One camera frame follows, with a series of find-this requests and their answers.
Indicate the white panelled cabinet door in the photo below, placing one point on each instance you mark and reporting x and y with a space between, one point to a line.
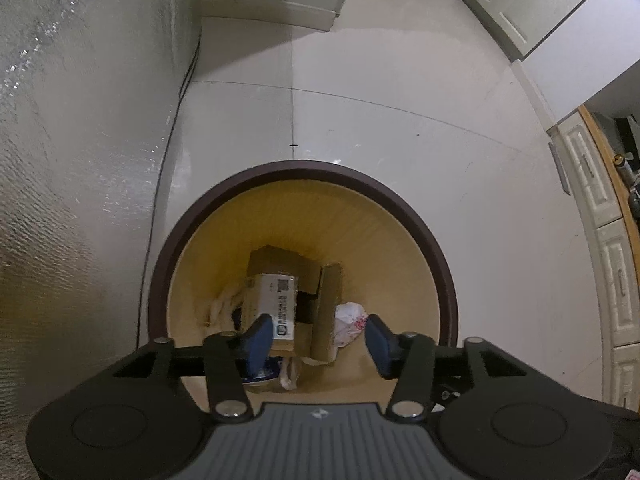
530 0

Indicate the flat brown cardboard piece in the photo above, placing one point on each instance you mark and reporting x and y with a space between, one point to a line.
327 310

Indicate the white and red plastic bag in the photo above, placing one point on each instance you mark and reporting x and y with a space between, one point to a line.
350 322

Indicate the black box device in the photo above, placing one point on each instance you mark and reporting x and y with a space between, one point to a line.
629 132

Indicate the blue soda can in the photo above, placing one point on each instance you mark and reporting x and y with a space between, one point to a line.
265 372

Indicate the white crumpled tissue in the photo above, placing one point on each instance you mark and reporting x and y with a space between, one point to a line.
225 307

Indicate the clear plastic wrapper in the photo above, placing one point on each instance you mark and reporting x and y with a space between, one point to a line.
291 375

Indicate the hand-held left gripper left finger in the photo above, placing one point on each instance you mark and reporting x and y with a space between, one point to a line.
257 347

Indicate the round brown-rimmed wooden bin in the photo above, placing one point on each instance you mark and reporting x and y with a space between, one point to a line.
325 220

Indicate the white labelled cardboard box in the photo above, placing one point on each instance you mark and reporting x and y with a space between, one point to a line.
272 300

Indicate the brown cardboard box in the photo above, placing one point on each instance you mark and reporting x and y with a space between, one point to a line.
280 260

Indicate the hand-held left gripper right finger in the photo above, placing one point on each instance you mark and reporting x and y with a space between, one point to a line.
377 352

